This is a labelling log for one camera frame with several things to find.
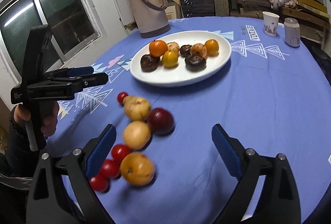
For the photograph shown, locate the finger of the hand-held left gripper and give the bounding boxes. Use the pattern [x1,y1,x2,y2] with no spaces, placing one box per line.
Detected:
[52,72,108,93]
[47,66,94,80]

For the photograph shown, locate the person's left hand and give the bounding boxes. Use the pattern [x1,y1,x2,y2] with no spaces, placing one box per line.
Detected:
[13,101,60,138]

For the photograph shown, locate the smooth round orange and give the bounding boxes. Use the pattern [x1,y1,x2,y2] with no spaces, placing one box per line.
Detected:
[204,39,220,56]

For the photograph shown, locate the aluminium frame window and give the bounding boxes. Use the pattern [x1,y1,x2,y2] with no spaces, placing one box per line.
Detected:
[0,0,108,90]

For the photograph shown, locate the blue printed tablecloth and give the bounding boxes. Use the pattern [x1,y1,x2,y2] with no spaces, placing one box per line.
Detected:
[53,16,331,224]

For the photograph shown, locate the pale drink can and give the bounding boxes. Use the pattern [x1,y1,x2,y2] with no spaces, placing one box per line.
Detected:
[284,18,301,47]

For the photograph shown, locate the dark red plum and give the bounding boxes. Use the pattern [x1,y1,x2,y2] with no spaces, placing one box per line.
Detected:
[147,108,174,136]

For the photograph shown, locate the pale wooden picture frame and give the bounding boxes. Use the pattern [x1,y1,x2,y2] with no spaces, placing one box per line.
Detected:
[165,0,181,20]

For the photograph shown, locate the white printed paper cup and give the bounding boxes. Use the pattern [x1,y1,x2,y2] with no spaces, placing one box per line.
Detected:
[262,11,280,37]

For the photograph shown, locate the yellow-green tangerine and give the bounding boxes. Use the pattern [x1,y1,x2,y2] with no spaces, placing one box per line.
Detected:
[162,50,179,68]

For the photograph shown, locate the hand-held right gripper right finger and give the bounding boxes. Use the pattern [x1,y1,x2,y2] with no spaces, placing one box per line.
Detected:
[211,124,302,224]

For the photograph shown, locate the yellow pepino melon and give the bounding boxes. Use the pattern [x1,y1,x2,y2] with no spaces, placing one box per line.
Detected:
[190,43,208,58]
[123,96,152,122]
[122,121,152,150]
[166,42,180,55]

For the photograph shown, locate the beige thermos flask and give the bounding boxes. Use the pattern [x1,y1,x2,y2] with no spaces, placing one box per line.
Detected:
[122,0,171,38]

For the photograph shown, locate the white oval plate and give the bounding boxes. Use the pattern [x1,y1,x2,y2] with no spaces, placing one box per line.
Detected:
[130,31,232,87]

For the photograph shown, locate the person's left forearm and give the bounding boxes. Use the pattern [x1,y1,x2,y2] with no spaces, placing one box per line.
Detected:
[0,106,48,180]

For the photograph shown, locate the white leaning board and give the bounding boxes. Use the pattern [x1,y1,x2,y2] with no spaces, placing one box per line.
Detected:
[106,0,135,31]

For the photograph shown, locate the small red cherry tomato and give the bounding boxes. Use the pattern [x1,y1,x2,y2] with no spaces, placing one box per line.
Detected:
[117,92,129,106]

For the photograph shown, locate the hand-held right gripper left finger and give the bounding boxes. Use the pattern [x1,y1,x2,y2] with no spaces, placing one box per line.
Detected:
[26,124,117,224]

